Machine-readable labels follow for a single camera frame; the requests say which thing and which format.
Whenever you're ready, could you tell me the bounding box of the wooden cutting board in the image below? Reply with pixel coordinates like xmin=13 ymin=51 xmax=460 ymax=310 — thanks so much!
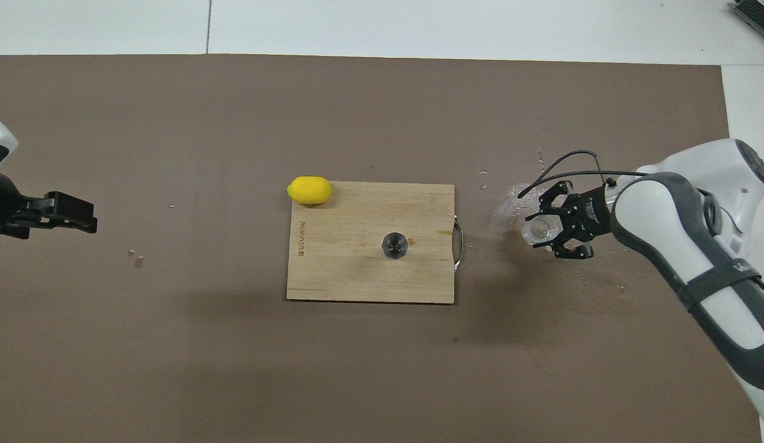
xmin=287 ymin=182 xmax=464 ymax=304

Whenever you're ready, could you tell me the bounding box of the metal jigger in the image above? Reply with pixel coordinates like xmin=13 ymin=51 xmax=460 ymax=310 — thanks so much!
xmin=381 ymin=232 xmax=410 ymax=261

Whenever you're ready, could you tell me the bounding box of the yellow lemon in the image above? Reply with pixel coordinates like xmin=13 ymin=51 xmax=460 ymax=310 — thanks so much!
xmin=287 ymin=176 xmax=332 ymax=205

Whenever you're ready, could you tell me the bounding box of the clear glass cup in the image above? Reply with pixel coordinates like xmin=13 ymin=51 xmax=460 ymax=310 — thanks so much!
xmin=520 ymin=214 xmax=561 ymax=247

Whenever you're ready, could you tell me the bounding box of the brown table mat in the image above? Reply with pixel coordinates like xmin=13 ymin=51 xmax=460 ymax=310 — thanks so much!
xmin=0 ymin=54 xmax=763 ymax=443

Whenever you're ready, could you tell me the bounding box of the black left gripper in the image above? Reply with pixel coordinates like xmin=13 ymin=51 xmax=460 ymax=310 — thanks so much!
xmin=0 ymin=174 xmax=98 ymax=239

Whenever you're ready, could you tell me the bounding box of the grey ribbed device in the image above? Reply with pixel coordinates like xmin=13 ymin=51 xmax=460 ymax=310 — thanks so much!
xmin=730 ymin=0 xmax=764 ymax=45

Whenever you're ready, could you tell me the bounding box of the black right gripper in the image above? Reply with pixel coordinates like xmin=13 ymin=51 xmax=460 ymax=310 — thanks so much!
xmin=525 ymin=182 xmax=613 ymax=260

